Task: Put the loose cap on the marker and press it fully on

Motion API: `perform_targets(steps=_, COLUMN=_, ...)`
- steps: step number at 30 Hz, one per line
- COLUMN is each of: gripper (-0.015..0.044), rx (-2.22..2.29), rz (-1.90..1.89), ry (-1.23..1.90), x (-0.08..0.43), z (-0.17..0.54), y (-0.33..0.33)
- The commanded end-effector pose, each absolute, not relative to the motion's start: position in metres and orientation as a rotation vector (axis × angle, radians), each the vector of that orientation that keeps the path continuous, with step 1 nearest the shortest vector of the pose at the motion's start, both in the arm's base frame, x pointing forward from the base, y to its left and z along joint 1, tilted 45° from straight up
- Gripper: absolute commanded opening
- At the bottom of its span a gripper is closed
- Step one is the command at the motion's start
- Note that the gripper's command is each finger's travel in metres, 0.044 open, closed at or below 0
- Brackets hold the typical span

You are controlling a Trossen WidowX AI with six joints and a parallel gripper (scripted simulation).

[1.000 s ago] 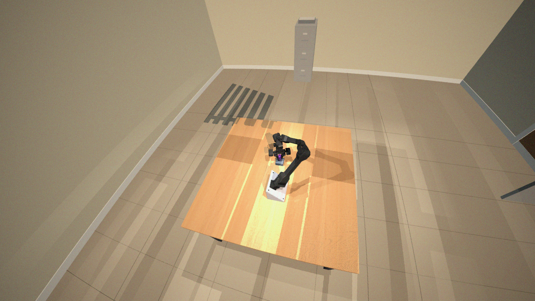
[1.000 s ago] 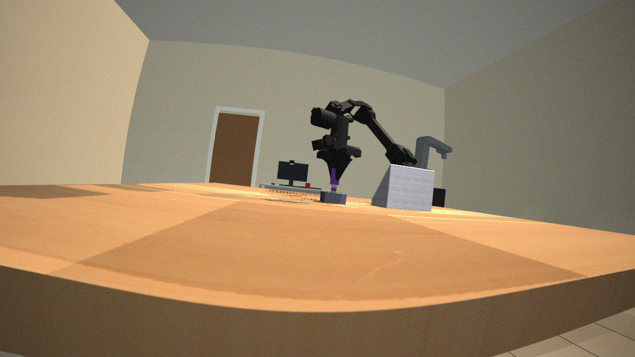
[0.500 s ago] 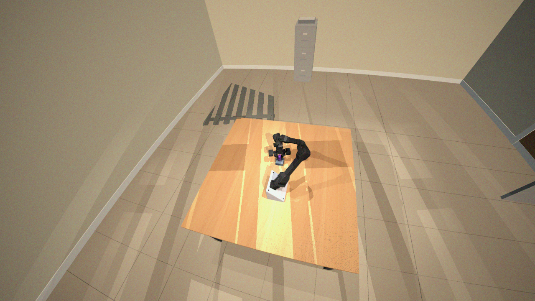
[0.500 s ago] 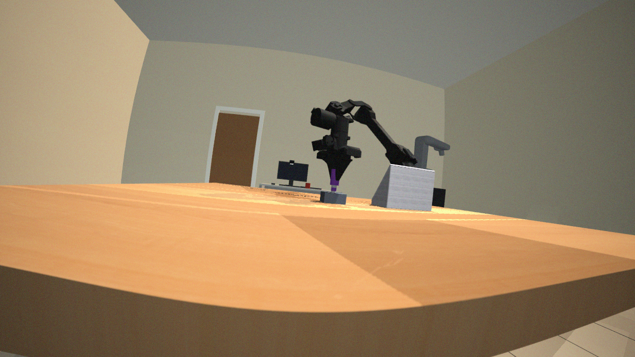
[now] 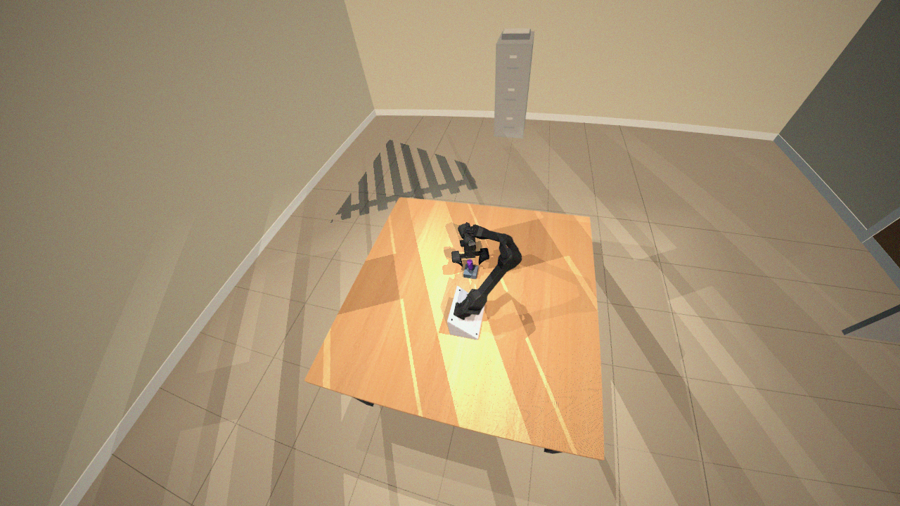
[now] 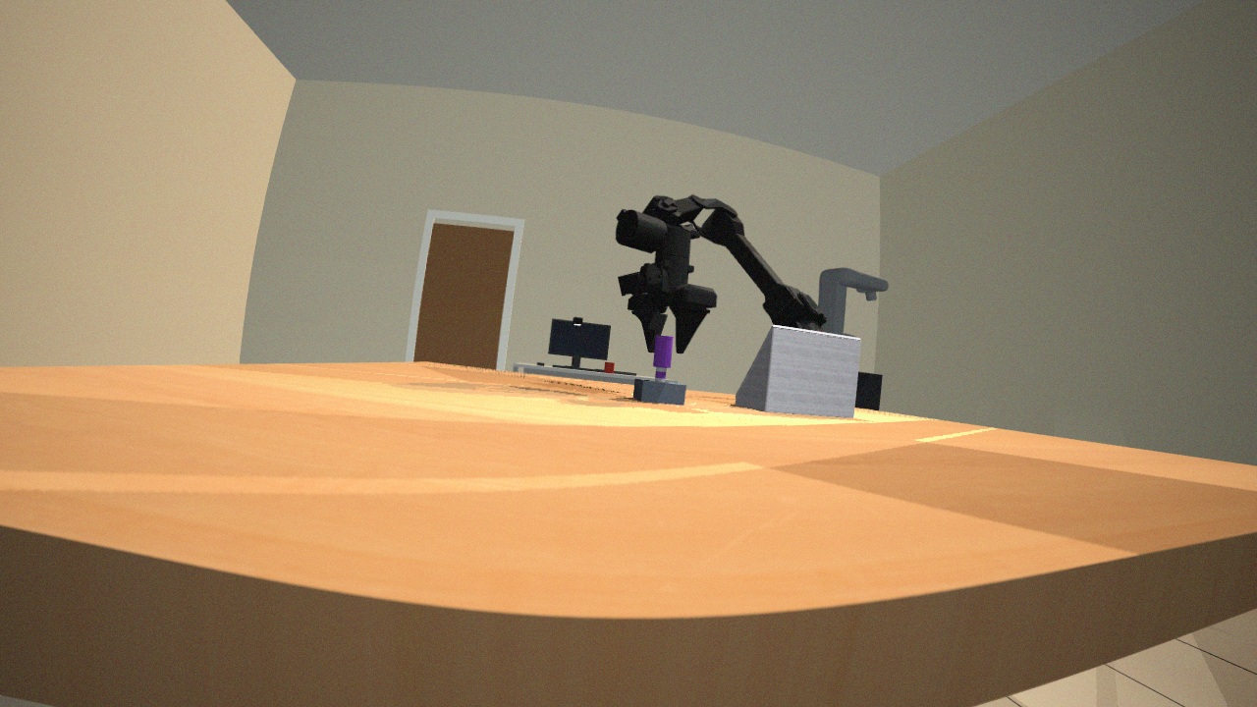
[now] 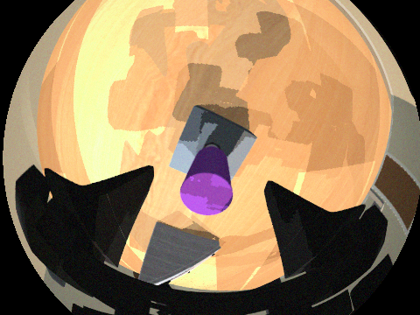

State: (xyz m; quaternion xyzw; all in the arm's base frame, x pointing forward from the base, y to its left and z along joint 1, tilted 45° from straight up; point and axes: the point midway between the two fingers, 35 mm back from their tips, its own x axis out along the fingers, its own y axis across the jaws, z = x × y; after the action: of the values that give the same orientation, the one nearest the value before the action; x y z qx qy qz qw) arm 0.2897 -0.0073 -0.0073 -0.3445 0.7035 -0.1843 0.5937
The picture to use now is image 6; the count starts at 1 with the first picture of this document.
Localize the purple marker cap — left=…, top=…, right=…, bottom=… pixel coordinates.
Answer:
left=652, top=335, right=674, bottom=369

